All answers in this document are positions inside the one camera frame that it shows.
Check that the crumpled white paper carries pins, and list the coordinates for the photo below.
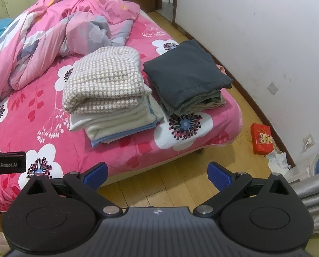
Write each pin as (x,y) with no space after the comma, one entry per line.
(277,160)

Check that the small pink cloth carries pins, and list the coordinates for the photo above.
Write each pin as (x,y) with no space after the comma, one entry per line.
(221,70)

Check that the brown door frame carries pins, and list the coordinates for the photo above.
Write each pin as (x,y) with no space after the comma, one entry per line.
(176,0)

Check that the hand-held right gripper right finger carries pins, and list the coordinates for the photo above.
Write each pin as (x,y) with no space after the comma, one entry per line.
(219,177)

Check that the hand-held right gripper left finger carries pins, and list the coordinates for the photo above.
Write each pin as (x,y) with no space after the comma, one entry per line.
(96,175)

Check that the white wall socket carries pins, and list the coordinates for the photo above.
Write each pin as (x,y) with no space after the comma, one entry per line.
(308,140)
(272,88)

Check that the red gift box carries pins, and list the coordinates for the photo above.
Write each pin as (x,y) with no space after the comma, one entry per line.
(258,146)

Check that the olive grey folded garment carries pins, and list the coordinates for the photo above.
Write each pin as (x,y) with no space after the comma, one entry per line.
(191,106)

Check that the dark grey folded garment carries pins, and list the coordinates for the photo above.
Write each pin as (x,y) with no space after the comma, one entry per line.
(186,69)

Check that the beige folded garment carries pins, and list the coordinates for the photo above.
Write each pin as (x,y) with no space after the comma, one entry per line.
(216,103)

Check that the pink flower bed sheet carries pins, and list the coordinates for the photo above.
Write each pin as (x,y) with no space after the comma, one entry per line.
(41,117)

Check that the pink quilt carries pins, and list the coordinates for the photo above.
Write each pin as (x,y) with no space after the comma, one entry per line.
(55,21)

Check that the beige checked knit sweater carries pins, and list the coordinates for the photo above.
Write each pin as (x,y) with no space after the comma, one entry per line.
(106,80)

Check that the cream folded garment blue trim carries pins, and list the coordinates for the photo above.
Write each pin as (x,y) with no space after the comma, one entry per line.
(116,124)

